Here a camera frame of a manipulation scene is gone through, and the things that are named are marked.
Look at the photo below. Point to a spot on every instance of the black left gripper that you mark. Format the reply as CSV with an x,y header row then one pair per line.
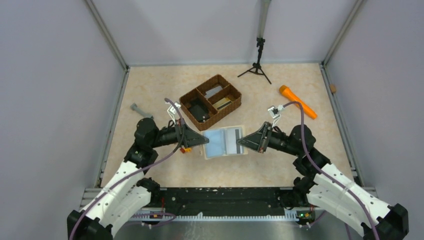
x,y
187,137

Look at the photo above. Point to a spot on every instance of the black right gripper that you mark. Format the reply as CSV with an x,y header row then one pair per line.
x,y
256,141

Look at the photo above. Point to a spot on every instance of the silver grey credit card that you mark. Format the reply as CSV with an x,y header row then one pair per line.
x,y
231,135

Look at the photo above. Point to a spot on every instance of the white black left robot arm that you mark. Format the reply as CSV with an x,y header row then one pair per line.
x,y
129,190

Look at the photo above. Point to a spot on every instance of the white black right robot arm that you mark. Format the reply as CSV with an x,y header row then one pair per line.
x,y
323,185

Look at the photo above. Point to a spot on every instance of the gold card in basket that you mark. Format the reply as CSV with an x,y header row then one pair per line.
x,y
222,103

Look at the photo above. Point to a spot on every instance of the grey card in basket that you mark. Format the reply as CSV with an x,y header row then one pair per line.
x,y
209,93

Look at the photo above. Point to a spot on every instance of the black item in basket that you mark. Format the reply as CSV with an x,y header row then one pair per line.
x,y
200,112

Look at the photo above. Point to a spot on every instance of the brown woven basket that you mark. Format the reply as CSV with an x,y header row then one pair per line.
x,y
197,96

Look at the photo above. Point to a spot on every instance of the grey plastic dumbbell toy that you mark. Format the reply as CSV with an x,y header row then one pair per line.
x,y
144,114

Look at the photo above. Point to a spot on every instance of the black mini tripod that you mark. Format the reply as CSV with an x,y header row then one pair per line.
x,y
256,68

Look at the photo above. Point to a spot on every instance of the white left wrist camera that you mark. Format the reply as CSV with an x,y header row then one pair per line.
x,y
173,111

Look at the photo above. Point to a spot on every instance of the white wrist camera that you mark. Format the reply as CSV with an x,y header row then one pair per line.
x,y
173,111
275,113

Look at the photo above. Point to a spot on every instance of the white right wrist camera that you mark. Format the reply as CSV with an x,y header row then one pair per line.
x,y
275,113

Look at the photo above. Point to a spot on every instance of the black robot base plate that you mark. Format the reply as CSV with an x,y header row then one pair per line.
x,y
230,201

